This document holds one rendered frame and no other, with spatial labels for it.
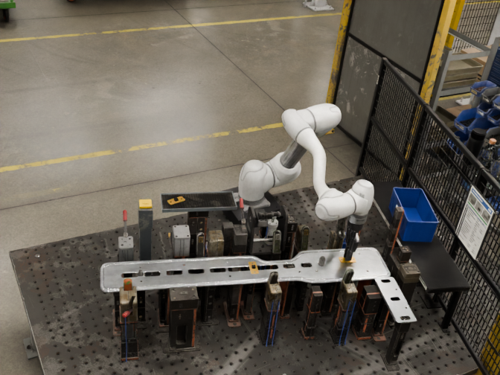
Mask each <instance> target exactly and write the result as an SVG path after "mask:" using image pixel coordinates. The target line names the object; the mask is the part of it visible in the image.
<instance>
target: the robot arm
mask: <svg viewBox="0 0 500 375"><path fill-rule="evenodd" d="M341 118H342V114H341V112H340V109H339V108H338V107H337V106H335V105H333V104H329V103H323V104H319V105H315V106H311V107H309V108H307V109H302V110H298V111H296V110H295V109H288V110H286V111H285V112H284V113H283V114H282V123H283V126H284V128H285V130H286V131H287V132H288V134H289V135H290V136H291V137H292V138H293V140H292V142H291V144H290V145H289V146H288V147H287V149H286V150H285V152H282V153H279V154H277V155H276V156H275V157H274V158H273V159H271V160H270V161H268V162H266V163H265V164H264V163H263V162H261V161H259V160H251V161H247V162H246V163H245V164H244V165H243V167H242V170H241V171H240V177H239V193H234V198H235V201H236V204H237V205H240V201H239V199H240V198H242V199H243V205H244V209H243V212H244V213H247V212H248V209H249V206H252V207H253V209H254V210H255V209H258V208H263V207H269V206H270V202H269V201H267V200H266V198H265V197H264V193H265V192H266V191H268V190H269V189H271V188H275V187H278V186H281V185H285V184H287V183H290V182H292V181H294V180H295V179H297V178H298V176H299V175H300V173H301V164H300V162H299V161H300V160H301V158H302V157H303V156H304V154H305V153H306V151H309V152H310V153H311V154H312V156H313V161H314V162H313V185H314V188H315V192H316V193H317V195H318V198H319V199H318V202H317V204H316V206H315V213H316V215H317V216H318V217H319V218H320V219H322V220H324V221H333V220H338V219H342V218H345V217H347V218H348V221H347V231H346V237H345V242H346V248H345V251H344V257H345V261H348V260H351V259H352V256H353V252H356V249H357V246H358V244H359V242H360V239H359V238H358V236H359V231H361V230H362V229H363V225H364V223H365V222H366V219H367V216H368V212H369V210H370V209H371V206H372V202H373V199H374V186H373V185H372V184H371V183H370V182H369V181H367V180H364V179H360V180H358V181H357V182H356V183H355V184H354V185H353V187H352V188H351V189H350V190H349V191H348V192H346V193H342V192H340V191H338V190H336V189H335V188H332V189H330V188H328V186H326V184H325V170H326V154H325V151H324V148H323V147H322V145H321V143H320V141H319V140H318V138H320V137H321V136H323V135H324V134H326V133H327V132H329V131H330V130H331V129H332V128H334V127H336V126H337V125H338V124H339V122H340V121H341Z"/></svg>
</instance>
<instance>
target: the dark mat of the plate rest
mask: <svg viewBox="0 0 500 375"><path fill-rule="evenodd" d="M180 196H182V197H183V198H184V199H185V201H183V202H178V203H176V204H173V205H170V204H169V203H168V202H167V200H170V199H174V198H176V197H180ZM161 200H162V205H163V209H177V208H218V207H236V205H235V203H234V198H233V195H232V193H192V194H167V195H161Z"/></svg>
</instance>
